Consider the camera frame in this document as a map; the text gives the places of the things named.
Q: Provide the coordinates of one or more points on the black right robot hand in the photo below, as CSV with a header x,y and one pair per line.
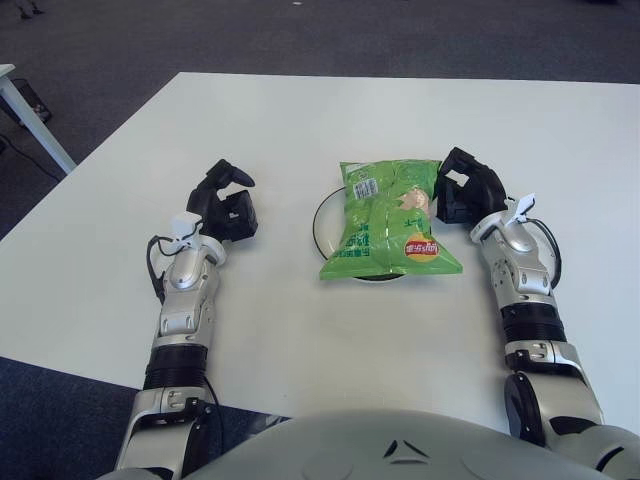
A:
x,y
485,192

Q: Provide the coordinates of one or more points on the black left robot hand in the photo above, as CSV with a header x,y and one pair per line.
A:
x,y
210,212

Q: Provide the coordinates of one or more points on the green chips snack bag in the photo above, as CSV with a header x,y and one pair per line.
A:
x,y
385,235

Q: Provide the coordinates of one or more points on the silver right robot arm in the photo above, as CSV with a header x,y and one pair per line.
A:
x,y
520,250

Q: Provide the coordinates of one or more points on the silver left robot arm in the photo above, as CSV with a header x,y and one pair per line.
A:
x,y
185,272

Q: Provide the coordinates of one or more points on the white plate black rim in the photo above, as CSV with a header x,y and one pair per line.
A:
x,y
327,225

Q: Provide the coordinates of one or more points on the white left wrist connector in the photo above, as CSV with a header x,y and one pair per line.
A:
x,y
185,222

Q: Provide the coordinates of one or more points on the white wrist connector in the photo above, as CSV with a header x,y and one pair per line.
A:
x,y
185,222
522,207

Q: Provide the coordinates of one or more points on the white right wrist connector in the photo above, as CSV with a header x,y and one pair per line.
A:
x,y
522,207

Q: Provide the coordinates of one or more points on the black box on floor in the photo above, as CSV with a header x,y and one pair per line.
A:
x,y
32,100

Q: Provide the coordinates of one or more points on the grey robot torso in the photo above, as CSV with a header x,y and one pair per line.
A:
x,y
400,450

